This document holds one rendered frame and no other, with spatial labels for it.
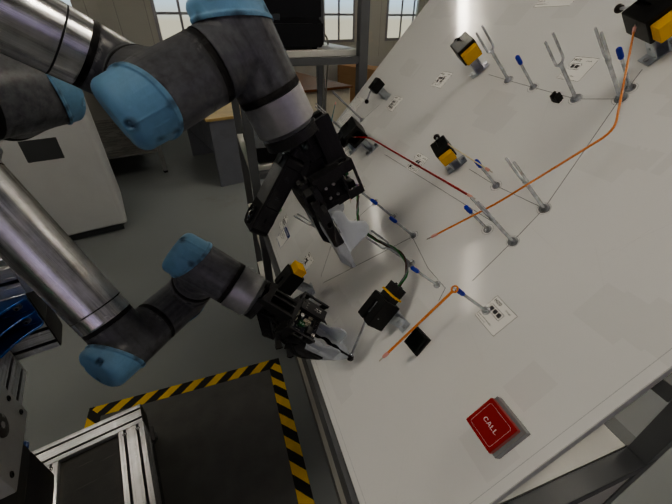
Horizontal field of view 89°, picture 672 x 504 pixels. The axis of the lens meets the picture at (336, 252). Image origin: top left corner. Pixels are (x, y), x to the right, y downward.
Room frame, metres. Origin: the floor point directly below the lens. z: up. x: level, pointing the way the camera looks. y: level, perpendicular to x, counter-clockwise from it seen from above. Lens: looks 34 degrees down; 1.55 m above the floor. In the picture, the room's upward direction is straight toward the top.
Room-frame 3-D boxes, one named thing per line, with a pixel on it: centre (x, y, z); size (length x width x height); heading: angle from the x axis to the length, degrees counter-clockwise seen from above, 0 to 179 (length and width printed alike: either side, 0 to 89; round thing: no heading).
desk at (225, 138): (4.29, 1.37, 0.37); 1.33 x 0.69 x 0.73; 33
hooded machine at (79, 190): (2.78, 2.32, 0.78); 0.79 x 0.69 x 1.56; 32
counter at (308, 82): (6.00, 0.71, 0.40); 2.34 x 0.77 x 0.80; 32
